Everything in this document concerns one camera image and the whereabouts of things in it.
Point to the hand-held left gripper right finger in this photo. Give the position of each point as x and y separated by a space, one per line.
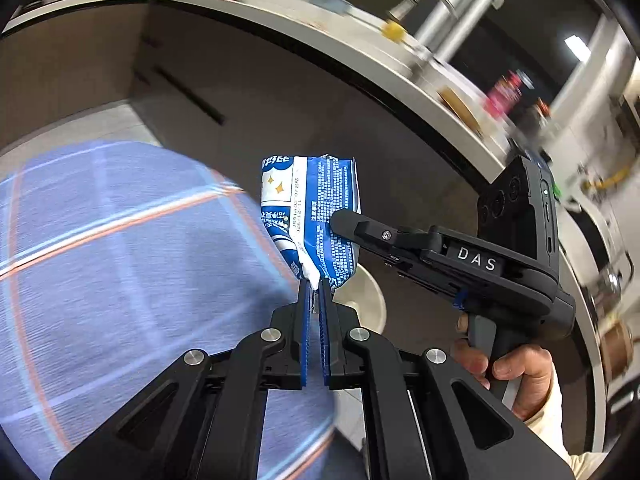
325 340

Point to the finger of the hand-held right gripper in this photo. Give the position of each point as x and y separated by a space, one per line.
370 232

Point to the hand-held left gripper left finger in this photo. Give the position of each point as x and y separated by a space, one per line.
302 340

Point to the white round bin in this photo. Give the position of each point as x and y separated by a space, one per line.
367 300

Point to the blue white snack packet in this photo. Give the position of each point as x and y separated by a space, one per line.
320 195

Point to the person's right forearm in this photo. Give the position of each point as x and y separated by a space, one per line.
560 430

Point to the person's right hand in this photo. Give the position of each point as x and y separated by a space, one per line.
530 375

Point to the brown jar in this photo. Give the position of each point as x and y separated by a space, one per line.
616 350

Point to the wooden box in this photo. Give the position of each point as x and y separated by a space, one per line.
460 110

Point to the kitchen counter with grey cabinets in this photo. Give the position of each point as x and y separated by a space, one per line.
300 85

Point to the pink bottle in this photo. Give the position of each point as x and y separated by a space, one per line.
507 95

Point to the yellow sponge holder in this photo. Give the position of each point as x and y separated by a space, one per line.
394 30

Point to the steel kitchen faucet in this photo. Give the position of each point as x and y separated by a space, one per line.
430 10

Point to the light blue cloth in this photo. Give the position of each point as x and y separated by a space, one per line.
330 2

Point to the kitchen window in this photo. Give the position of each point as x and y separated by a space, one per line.
525 20

